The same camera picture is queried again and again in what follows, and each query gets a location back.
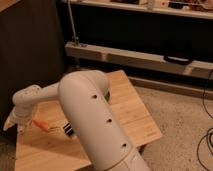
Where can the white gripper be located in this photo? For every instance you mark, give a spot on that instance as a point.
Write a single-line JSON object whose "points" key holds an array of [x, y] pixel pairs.
{"points": [[17, 118]]}

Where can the clear plastic bottle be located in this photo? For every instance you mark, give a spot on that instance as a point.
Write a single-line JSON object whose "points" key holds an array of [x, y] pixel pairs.
{"points": [[21, 129]]}

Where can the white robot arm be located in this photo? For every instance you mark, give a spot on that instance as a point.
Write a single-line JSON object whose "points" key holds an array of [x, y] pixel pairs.
{"points": [[82, 97]]}

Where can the orange carrot toy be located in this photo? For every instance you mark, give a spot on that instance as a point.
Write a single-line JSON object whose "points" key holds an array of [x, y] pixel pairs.
{"points": [[44, 126]]}

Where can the green bowl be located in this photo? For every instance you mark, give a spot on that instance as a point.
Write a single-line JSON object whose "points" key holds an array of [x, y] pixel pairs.
{"points": [[107, 96]]}

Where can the metal pole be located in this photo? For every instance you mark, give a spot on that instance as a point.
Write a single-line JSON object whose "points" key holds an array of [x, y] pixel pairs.
{"points": [[75, 37]]}

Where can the wooden shelf board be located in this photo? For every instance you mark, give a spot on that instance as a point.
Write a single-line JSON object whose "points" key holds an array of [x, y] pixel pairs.
{"points": [[137, 59]]}

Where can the upper shelf with clutter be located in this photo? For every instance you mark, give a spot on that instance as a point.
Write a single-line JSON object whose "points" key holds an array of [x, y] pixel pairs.
{"points": [[149, 6]]}

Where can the black handle on shelf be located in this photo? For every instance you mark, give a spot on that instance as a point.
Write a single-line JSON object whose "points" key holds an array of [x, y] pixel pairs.
{"points": [[177, 61]]}

